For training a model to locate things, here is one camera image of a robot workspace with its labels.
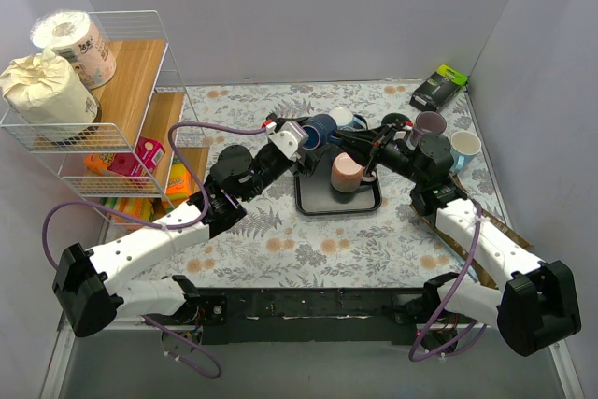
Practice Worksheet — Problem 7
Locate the colourful sponge pack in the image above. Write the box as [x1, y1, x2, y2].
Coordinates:
[100, 197, 154, 221]

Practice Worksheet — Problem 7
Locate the orange snack packet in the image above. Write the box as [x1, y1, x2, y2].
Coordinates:
[84, 153, 116, 175]

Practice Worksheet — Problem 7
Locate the blue mug white base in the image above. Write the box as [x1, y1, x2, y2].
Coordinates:
[328, 107, 367, 131]

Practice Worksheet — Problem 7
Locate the dark grey mug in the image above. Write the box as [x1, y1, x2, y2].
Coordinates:
[381, 113, 412, 129]

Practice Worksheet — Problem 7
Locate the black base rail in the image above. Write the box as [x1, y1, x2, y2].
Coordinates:
[69, 284, 505, 347]

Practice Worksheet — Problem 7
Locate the light blue faceted mug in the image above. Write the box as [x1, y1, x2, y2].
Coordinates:
[450, 131, 482, 174]

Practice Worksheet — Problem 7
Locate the purple mug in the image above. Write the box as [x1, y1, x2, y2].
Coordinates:
[407, 111, 447, 149]

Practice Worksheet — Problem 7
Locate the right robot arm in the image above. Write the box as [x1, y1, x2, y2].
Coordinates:
[334, 123, 581, 356]

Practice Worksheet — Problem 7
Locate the black green box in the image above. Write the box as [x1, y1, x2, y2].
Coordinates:
[409, 64, 468, 112]

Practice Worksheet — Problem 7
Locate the white toilet paper roll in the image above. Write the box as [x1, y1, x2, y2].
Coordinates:
[30, 10, 117, 89]

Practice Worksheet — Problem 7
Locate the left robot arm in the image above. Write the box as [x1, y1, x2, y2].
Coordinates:
[52, 143, 322, 337]

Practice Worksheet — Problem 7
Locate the pink snack box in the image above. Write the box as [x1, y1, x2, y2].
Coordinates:
[106, 136, 165, 178]

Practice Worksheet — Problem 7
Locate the brown coffee bag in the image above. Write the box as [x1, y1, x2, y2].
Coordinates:
[410, 177, 539, 290]

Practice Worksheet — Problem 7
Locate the small dark blue mug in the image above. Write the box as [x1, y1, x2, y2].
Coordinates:
[302, 114, 337, 150]

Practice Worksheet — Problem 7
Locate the pink mug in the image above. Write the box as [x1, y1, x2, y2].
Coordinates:
[330, 152, 377, 193]

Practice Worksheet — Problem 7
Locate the black rectangular tray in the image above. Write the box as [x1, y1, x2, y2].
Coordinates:
[294, 138, 381, 216]

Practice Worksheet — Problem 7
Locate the floral table mat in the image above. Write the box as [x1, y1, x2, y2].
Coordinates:
[92, 80, 508, 289]

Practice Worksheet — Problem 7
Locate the cream wrapped paper roll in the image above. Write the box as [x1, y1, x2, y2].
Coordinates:
[1, 49, 101, 142]

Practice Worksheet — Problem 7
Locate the purple cable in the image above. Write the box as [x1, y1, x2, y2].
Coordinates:
[41, 121, 272, 379]
[408, 200, 487, 363]

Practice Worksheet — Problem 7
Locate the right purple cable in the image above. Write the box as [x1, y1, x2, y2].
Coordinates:
[408, 200, 487, 363]

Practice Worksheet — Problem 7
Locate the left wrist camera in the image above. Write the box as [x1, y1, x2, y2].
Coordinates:
[265, 121, 308, 162]

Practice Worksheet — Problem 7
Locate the yellow orange snack bag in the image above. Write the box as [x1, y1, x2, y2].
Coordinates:
[166, 162, 192, 203]

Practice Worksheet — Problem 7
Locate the white wire shelf rack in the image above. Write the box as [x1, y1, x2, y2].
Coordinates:
[0, 9, 209, 237]

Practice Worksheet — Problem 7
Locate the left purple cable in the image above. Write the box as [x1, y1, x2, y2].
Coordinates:
[41, 121, 272, 379]

